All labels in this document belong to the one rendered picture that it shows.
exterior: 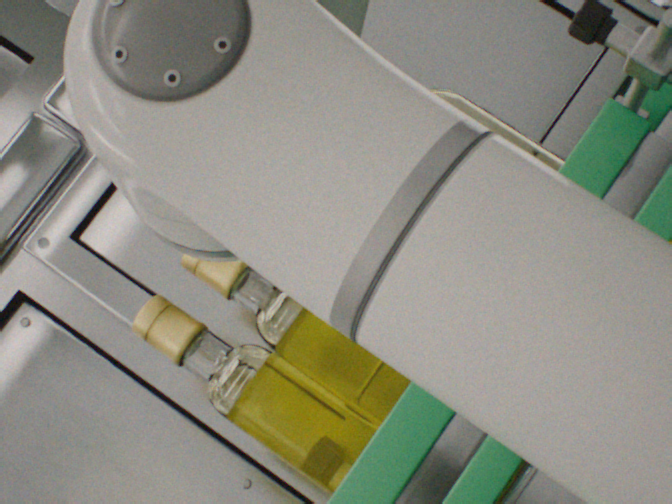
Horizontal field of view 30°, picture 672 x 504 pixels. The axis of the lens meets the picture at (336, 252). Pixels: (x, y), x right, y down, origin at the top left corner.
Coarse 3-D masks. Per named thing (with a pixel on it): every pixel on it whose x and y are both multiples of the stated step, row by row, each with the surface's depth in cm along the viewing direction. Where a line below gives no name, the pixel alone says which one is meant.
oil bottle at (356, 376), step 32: (288, 320) 87; (320, 320) 87; (288, 352) 87; (320, 352) 86; (352, 352) 86; (320, 384) 89; (352, 384) 86; (384, 384) 86; (384, 416) 85; (512, 480) 84
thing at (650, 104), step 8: (664, 88) 89; (624, 96) 89; (648, 96) 89; (656, 96) 88; (664, 96) 88; (648, 104) 88; (656, 104) 88; (664, 104) 88; (648, 112) 88; (656, 112) 88; (664, 112) 88; (648, 120) 88; (656, 120) 88; (664, 120) 88; (656, 128) 88; (664, 128) 88; (664, 136) 88
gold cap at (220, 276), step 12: (192, 264) 90; (204, 264) 90; (216, 264) 90; (228, 264) 89; (240, 264) 90; (204, 276) 90; (216, 276) 90; (228, 276) 89; (216, 288) 90; (228, 288) 89; (228, 300) 91
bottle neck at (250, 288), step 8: (248, 272) 90; (256, 272) 90; (240, 280) 89; (248, 280) 89; (256, 280) 89; (264, 280) 90; (232, 288) 90; (240, 288) 89; (248, 288) 89; (256, 288) 89; (264, 288) 89; (232, 296) 90; (240, 296) 90; (248, 296) 89; (256, 296) 89; (264, 296) 89; (240, 304) 90; (248, 304) 90; (256, 304) 89; (256, 312) 89
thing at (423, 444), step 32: (608, 128) 78; (640, 128) 78; (576, 160) 78; (608, 160) 78; (640, 160) 78; (608, 192) 77; (640, 192) 77; (416, 384) 75; (416, 416) 74; (448, 416) 74; (384, 448) 74; (416, 448) 74; (448, 448) 74; (480, 448) 74; (352, 480) 73; (384, 480) 73; (416, 480) 74; (448, 480) 73; (480, 480) 73
